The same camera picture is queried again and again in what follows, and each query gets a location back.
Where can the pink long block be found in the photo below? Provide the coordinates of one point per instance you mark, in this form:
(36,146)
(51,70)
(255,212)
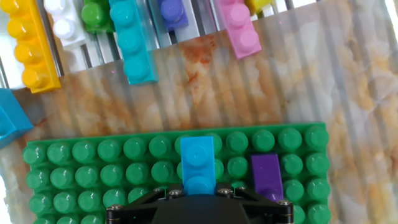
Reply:
(241,31)

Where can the small green block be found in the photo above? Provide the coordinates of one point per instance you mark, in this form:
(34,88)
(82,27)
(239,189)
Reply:
(93,14)

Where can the small yellow block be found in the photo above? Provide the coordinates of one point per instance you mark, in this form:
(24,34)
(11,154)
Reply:
(258,4)

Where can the indigo short block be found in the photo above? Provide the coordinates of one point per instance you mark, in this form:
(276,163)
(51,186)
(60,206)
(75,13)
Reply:
(172,12)

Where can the light blue square block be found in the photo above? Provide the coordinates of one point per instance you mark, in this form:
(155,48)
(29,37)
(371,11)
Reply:
(12,118)

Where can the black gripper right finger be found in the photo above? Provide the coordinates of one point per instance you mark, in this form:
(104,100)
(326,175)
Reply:
(264,208)

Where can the white long block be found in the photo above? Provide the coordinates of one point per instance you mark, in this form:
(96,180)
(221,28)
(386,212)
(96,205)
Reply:
(63,25)

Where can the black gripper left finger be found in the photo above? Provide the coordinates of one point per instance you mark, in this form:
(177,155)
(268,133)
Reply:
(136,208)

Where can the light blue long block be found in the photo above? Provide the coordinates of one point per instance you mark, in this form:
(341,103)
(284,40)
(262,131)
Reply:
(197,161)

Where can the green studded baseplate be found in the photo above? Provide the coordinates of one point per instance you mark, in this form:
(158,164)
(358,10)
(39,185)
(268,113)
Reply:
(93,174)

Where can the orange-yellow long block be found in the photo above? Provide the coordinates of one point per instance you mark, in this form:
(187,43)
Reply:
(34,46)

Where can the marble pattern table mat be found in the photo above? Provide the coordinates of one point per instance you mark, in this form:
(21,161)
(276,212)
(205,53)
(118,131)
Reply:
(217,93)

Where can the purple single-stud block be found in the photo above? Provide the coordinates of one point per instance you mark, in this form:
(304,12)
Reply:
(266,174)

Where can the teal long block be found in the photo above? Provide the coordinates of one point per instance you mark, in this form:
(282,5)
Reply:
(133,40)

